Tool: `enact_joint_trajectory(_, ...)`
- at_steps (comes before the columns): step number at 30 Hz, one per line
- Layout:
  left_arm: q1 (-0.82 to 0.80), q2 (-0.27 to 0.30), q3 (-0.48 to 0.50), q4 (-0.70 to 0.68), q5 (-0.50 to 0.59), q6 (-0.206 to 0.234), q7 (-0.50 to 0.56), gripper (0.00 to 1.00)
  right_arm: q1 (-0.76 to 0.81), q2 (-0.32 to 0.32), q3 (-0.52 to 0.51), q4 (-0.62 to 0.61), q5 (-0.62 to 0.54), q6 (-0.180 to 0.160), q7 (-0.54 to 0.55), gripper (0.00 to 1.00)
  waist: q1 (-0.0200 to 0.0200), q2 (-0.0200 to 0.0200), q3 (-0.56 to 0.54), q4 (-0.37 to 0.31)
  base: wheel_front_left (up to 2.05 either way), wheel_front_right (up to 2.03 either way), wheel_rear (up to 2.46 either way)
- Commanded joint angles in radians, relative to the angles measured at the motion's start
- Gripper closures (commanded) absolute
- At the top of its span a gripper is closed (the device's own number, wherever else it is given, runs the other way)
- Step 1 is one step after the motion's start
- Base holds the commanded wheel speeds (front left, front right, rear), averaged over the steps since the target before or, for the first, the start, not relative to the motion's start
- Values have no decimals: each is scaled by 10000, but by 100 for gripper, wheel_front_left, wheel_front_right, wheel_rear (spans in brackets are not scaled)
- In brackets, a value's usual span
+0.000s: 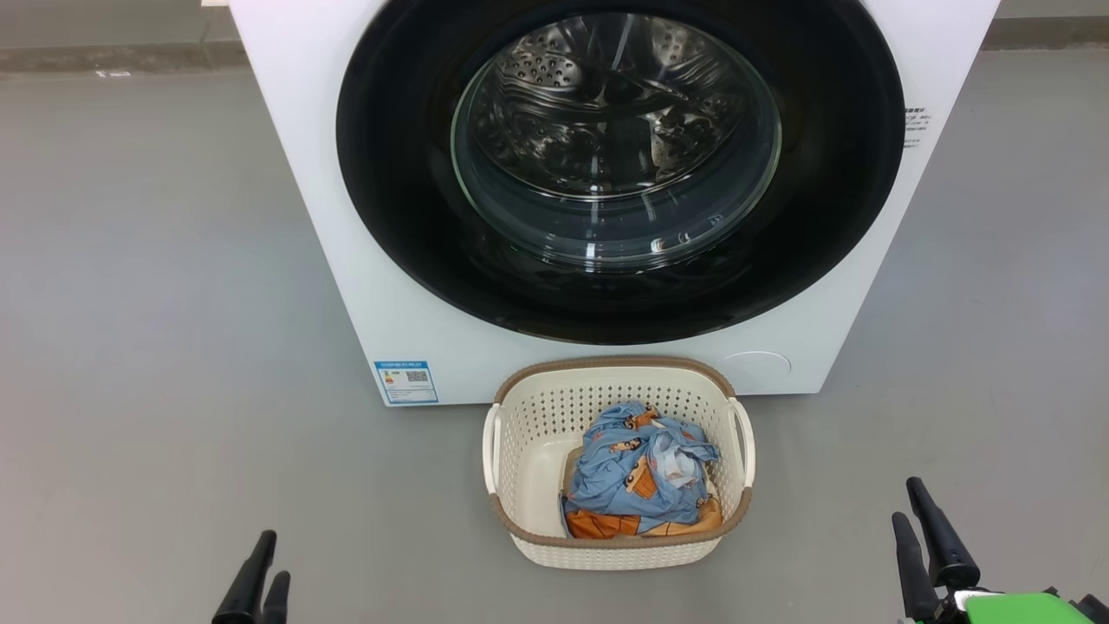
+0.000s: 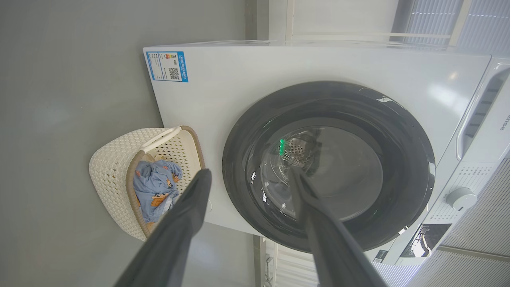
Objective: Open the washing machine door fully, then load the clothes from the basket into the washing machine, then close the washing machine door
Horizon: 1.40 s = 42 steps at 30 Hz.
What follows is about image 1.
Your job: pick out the steel washing machine drum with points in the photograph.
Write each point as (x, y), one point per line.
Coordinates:
(606, 95)

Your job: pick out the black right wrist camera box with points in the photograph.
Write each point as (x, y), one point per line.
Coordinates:
(1093, 611)

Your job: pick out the cream perforated laundry basket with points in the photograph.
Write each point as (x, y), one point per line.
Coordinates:
(528, 451)

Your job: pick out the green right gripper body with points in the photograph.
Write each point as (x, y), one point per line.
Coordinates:
(1014, 608)

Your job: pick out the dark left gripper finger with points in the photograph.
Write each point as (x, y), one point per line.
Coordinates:
(247, 589)
(277, 602)

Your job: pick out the small printed text sticker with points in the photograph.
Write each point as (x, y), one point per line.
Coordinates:
(916, 127)

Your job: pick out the black round glass washer door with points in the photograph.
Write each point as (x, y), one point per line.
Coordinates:
(390, 173)

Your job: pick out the white front-load washing machine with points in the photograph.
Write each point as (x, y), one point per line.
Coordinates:
(295, 130)

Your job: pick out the blue energy label sticker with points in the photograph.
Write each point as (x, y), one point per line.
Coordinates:
(405, 381)

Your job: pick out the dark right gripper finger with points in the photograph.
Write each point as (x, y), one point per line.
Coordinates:
(914, 572)
(944, 546)

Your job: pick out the round white filter cover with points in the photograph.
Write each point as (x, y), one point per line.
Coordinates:
(755, 364)

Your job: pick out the blue cartoon print garment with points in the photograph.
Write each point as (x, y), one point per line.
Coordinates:
(615, 468)

